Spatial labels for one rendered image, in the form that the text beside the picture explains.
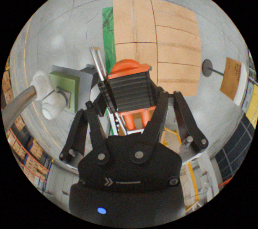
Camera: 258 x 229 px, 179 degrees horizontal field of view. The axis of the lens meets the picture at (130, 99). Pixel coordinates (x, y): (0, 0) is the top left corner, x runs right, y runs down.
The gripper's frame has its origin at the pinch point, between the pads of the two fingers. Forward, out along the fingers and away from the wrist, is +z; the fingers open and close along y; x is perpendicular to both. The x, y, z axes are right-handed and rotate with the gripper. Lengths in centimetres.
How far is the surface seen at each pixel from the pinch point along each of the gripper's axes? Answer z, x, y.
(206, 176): -27, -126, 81
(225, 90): 51, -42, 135
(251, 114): 4, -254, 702
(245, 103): 98, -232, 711
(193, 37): 73, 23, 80
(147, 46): 73, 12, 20
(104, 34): 127, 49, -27
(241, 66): 29, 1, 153
